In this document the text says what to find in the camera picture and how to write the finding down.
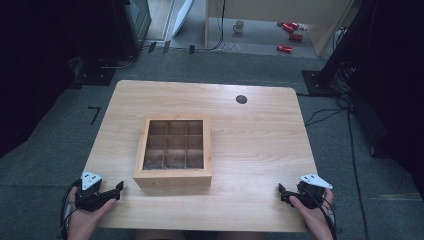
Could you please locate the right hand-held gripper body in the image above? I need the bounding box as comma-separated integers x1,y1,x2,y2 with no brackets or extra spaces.
287,173,334,210

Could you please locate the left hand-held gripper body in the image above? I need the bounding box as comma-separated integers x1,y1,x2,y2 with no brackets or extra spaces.
74,171,112,212

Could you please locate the wooden compartment box with glass lid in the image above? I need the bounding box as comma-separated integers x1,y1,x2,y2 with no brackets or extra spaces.
133,114,213,188

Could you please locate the person's left hand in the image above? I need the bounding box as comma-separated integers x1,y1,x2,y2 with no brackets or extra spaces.
66,186,118,240

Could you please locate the person's right hand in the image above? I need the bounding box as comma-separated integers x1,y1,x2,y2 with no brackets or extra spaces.
288,188,336,240

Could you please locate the black stand base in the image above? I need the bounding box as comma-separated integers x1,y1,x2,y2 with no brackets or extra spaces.
301,69,338,98

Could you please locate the white board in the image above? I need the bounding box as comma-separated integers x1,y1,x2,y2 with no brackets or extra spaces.
171,0,195,38

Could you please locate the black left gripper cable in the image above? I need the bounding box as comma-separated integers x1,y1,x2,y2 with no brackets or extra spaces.
59,179,82,240

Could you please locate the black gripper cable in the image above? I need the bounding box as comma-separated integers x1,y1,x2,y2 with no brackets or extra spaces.
59,179,82,240
308,189,338,240

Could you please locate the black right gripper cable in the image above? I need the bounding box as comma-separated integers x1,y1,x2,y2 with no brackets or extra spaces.
308,189,338,240

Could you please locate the black floor cable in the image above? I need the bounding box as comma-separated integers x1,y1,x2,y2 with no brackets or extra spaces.
304,94,370,240

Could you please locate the black hanging cable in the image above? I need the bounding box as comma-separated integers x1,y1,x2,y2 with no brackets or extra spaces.
194,0,227,52

